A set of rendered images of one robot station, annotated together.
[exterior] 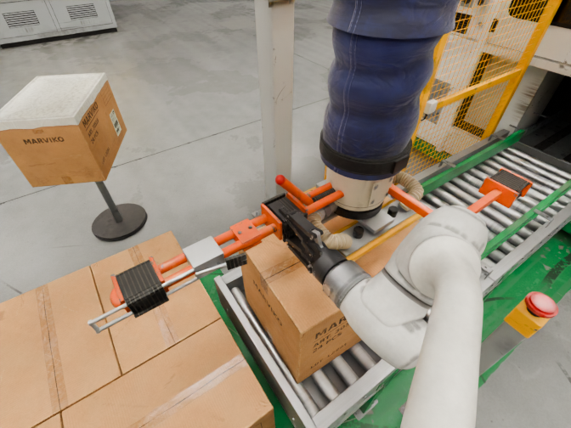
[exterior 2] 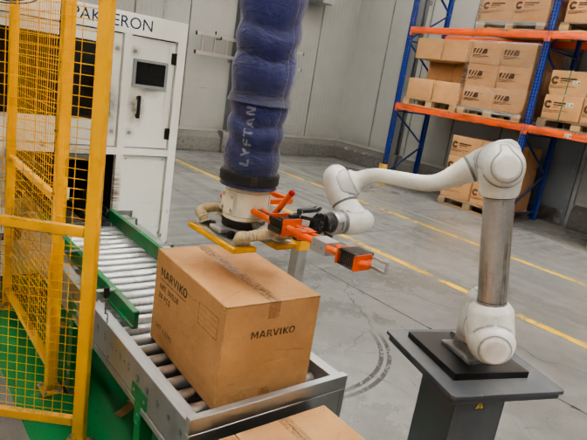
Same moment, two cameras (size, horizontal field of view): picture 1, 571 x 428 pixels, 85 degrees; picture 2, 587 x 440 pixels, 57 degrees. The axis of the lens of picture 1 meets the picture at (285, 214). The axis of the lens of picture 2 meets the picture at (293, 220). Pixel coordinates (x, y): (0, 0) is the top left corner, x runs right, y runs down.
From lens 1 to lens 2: 197 cm
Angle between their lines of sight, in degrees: 84
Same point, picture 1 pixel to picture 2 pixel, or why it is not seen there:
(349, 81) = (276, 132)
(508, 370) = not seen: hidden behind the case
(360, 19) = (284, 102)
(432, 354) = (402, 175)
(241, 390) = (312, 422)
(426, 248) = (353, 175)
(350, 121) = (274, 154)
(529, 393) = not seen: hidden behind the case
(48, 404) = not seen: outside the picture
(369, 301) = (355, 209)
